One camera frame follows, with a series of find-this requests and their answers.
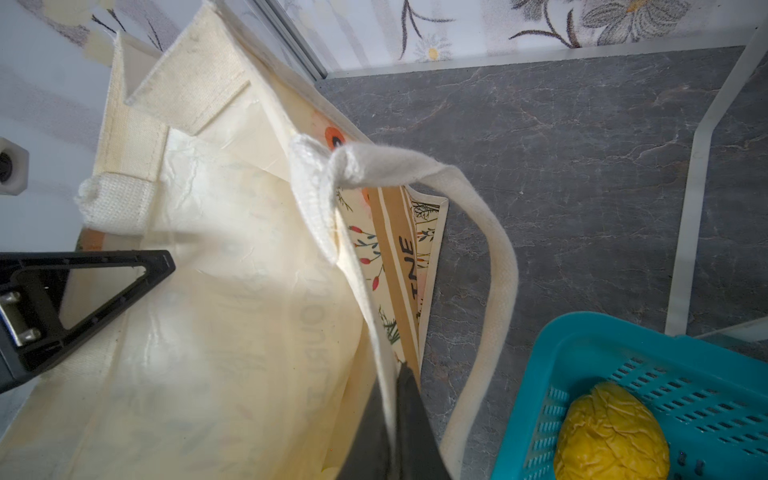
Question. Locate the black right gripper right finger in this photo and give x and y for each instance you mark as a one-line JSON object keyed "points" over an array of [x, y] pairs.
{"points": [[414, 452]]}

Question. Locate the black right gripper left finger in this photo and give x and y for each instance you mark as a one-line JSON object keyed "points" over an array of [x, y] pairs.
{"points": [[33, 337]]}

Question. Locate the cream floral grocery tote bag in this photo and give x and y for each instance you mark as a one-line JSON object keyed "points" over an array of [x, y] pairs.
{"points": [[299, 285]]}

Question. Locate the yellow lemon top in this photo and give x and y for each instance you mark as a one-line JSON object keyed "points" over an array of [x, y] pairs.
{"points": [[609, 434]]}

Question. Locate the teal plastic basket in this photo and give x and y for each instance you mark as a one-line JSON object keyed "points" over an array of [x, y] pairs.
{"points": [[711, 402]]}

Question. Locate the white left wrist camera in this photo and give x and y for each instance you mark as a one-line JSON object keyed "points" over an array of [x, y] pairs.
{"points": [[14, 168]]}

